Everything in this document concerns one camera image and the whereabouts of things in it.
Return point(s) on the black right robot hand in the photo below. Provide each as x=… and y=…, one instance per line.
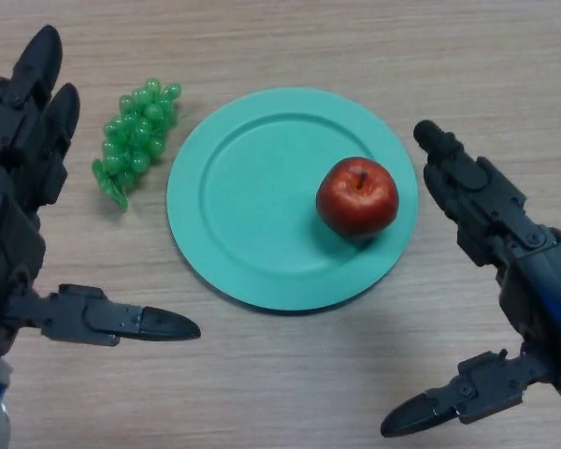
x=542, y=290

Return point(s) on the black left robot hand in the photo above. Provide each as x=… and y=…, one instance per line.
x=9, y=187

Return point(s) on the red apple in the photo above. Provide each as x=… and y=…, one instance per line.
x=357, y=201

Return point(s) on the green round plate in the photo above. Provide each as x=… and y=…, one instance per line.
x=252, y=210

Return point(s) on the green grape bunch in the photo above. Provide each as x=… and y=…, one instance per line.
x=133, y=135

